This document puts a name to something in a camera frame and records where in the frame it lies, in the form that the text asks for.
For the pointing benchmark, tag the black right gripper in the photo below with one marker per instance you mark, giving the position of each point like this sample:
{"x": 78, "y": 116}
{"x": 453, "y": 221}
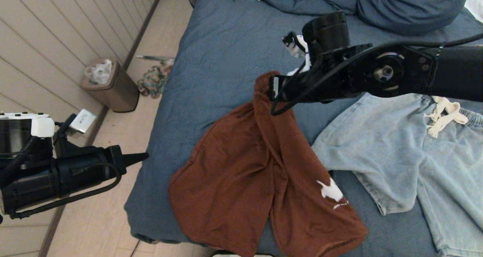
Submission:
{"x": 326, "y": 34}

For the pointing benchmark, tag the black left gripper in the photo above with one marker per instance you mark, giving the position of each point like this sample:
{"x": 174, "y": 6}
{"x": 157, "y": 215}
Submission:
{"x": 56, "y": 177}

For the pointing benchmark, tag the rust brown garment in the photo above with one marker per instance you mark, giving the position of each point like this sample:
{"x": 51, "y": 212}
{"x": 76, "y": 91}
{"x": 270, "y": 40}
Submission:
{"x": 241, "y": 174}

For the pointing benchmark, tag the light blue denim shorts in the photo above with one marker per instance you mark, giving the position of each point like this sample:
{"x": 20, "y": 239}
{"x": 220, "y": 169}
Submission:
{"x": 396, "y": 151}

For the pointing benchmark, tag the blue bed sheet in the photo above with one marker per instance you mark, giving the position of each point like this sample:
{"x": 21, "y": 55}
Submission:
{"x": 226, "y": 60}

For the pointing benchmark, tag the brown trash bin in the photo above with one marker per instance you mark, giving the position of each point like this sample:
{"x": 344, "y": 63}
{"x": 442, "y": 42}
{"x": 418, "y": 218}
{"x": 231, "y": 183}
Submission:
{"x": 122, "y": 94}

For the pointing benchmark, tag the colourful crumpled cloth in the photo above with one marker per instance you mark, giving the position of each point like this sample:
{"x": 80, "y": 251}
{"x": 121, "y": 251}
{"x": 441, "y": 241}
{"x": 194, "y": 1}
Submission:
{"x": 153, "y": 82}

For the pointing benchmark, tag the bunched blue duvet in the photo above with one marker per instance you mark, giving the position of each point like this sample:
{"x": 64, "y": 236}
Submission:
{"x": 294, "y": 0}

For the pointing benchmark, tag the white plastic bin bag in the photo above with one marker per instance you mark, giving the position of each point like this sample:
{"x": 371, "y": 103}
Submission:
{"x": 101, "y": 74}

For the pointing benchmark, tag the grey metal rod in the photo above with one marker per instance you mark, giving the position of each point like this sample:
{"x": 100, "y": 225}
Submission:
{"x": 154, "y": 58}

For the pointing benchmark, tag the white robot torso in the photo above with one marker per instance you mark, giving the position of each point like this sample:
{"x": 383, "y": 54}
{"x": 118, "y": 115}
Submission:
{"x": 241, "y": 255}

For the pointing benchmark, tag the blue pillow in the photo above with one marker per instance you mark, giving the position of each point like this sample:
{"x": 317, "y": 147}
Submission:
{"x": 411, "y": 8}

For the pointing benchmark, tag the white pillow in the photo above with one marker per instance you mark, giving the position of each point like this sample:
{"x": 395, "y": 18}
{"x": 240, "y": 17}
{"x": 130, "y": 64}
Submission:
{"x": 477, "y": 2}

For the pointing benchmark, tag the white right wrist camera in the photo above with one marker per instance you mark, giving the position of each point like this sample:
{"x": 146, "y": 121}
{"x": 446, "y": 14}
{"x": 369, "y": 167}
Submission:
{"x": 298, "y": 45}

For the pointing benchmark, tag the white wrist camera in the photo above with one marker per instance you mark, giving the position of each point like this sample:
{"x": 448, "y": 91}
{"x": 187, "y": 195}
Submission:
{"x": 298, "y": 45}
{"x": 41, "y": 126}

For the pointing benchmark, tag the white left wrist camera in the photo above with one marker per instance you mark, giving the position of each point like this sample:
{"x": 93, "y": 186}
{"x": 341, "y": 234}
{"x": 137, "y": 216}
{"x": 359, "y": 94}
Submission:
{"x": 41, "y": 126}

